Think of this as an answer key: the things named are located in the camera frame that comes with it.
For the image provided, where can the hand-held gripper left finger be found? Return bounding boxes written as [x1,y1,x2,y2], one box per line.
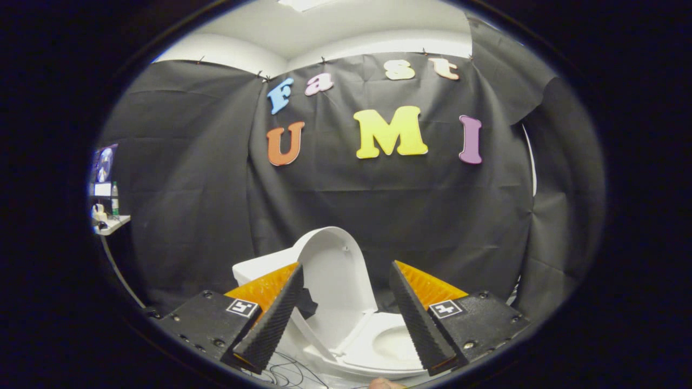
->
[158,262,305,374]

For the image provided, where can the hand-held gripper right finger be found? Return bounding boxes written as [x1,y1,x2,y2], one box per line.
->
[389,260,531,377]

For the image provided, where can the white toilet lid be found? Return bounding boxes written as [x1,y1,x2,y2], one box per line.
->
[294,227,379,347]

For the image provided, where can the white toilet with tank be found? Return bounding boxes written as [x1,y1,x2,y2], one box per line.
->
[232,253,433,379]

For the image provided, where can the white toilet seat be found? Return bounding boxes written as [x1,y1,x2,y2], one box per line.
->
[335,311,429,374]

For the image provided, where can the black backdrop cloth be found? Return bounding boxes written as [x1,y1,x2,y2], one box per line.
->
[97,14,606,319]

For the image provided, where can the small white shelf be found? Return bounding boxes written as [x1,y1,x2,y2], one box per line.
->
[94,215,132,236]

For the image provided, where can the thin black cables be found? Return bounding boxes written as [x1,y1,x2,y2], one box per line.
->
[241,350,331,389]

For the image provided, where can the wall poster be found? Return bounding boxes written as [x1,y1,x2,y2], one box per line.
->
[93,144,118,184]

